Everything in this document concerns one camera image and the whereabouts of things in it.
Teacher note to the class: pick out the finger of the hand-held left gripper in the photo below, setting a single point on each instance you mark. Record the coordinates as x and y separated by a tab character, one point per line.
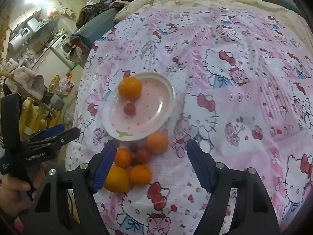
71	134
52	130

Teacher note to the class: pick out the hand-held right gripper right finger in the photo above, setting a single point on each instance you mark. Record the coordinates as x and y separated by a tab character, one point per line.
199	166

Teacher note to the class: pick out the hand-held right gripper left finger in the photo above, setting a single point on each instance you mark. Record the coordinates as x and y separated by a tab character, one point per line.
105	166

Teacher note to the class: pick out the large orange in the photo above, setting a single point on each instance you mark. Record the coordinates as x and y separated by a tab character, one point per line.
117	180
130	88

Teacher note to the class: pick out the small orange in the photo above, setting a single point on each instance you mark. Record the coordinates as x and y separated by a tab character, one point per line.
157	142
140	175
123	158

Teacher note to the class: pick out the red cherry tomato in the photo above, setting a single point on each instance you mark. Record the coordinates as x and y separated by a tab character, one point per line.
129	109
143	154

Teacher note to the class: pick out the pink and white plate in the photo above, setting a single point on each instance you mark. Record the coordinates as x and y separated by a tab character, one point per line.
146	112

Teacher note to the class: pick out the person's left forearm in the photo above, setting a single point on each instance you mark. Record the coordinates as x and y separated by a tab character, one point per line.
9	222

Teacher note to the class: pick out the person's left hand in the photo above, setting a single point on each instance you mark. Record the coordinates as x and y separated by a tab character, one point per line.
22	193

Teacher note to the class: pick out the yellow chair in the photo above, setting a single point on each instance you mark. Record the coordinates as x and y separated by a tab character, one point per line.
31	117

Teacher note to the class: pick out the grey box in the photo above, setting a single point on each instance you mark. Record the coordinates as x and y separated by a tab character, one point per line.
56	102

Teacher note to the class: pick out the clear plastic bag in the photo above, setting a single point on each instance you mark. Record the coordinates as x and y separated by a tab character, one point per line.
66	84

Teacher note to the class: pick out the pink cartoon printed blanket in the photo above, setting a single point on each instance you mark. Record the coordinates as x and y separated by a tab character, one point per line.
220	102

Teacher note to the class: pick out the white water heater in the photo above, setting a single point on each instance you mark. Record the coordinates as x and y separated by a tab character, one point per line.
17	42

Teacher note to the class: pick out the white washing machine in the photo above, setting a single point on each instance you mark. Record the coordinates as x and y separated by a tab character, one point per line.
64	47

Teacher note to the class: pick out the teal upholstered chair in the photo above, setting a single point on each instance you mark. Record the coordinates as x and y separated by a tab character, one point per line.
97	27

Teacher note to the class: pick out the pile of clothes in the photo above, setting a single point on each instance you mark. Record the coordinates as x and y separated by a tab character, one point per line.
97	7

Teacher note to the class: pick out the white wall cabinet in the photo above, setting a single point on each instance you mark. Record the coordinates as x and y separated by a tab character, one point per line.
24	17

